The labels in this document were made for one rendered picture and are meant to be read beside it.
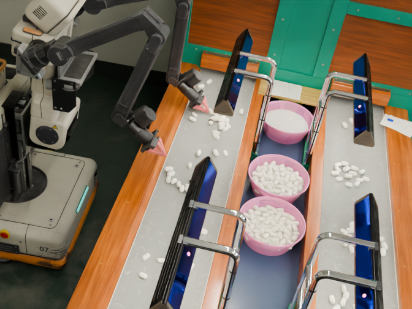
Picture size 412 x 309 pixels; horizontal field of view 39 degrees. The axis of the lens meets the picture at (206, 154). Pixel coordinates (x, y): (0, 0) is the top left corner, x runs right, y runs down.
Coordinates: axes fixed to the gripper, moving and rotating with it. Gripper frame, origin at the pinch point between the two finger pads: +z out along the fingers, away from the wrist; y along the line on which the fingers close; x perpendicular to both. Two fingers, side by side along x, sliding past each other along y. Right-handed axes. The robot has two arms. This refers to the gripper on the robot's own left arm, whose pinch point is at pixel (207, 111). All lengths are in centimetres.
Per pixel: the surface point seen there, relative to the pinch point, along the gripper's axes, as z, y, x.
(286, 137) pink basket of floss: 31.5, -2.9, -23.7
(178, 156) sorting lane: -3.4, -35.2, 4.9
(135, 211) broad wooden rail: -10, -75, 7
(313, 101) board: 36, 26, -34
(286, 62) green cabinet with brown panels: 16, 40, -30
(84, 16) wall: -61, 119, 95
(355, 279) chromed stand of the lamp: 23, -113, -68
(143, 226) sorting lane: -5, -80, 6
